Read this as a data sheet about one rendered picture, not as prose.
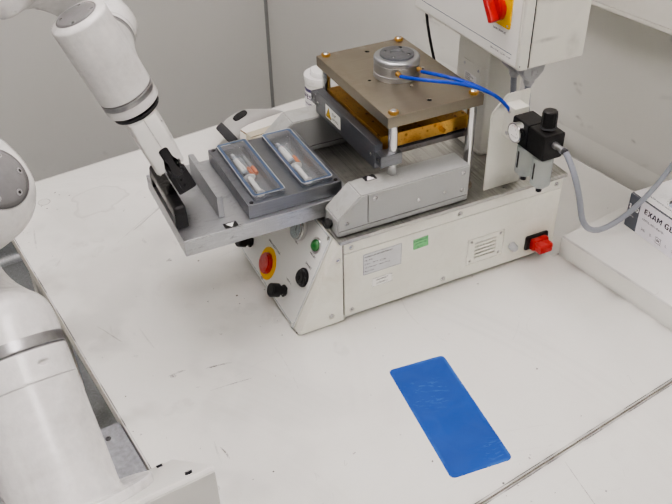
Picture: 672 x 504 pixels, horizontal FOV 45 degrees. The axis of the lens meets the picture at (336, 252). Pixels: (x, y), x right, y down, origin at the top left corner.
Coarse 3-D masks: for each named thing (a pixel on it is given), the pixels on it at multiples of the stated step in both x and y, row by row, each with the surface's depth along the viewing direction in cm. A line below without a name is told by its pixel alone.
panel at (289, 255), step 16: (320, 224) 136; (256, 240) 154; (272, 240) 149; (288, 240) 144; (304, 240) 140; (320, 240) 135; (256, 256) 153; (272, 256) 148; (288, 256) 144; (304, 256) 139; (320, 256) 135; (272, 272) 148; (288, 272) 143; (288, 288) 143; (304, 288) 138; (288, 304) 142; (304, 304) 138; (288, 320) 142
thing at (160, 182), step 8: (152, 168) 135; (152, 176) 135; (160, 176) 133; (152, 184) 137; (160, 184) 131; (168, 184) 131; (160, 192) 132; (168, 192) 129; (176, 192) 129; (168, 200) 128; (176, 200) 127; (176, 208) 126; (184, 208) 126; (176, 216) 126; (184, 216) 127; (176, 224) 127; (184, 224) 128
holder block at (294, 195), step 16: (256, 144) 144; (272, 160) 139; (320, 160) 139; (224, 176) 137; (288, 176) 135; (336, 176) 135; (240, 192) 131; (288, 192) 131; (304, 192) 131; (320, 192) 133; (336, 192) 134; (256, 208) 129; (272, 208) 130
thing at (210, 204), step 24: (192, 168) 138; (192, 192) 136; (216, 192) 129; (168, 216) 131; (192, 216) 130; (216, 216) 130; (240, 216) 130; (264, 216) 130; (288, 216) 131; (312, 216) 134; (192, 240) 126; (216, 240) 128; (240, 240) 130
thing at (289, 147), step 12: (276, 132) 145; (288, 132) 145; (276, 144) 142; (288, 144) 142; (300, 144) 141; (288, 156) 138; (300, 156) 138; (312, 156) 138; (300, 168) 135; (312, 168) 135; (324, 168) 135; (300, 180) 132; (312, 180) 132
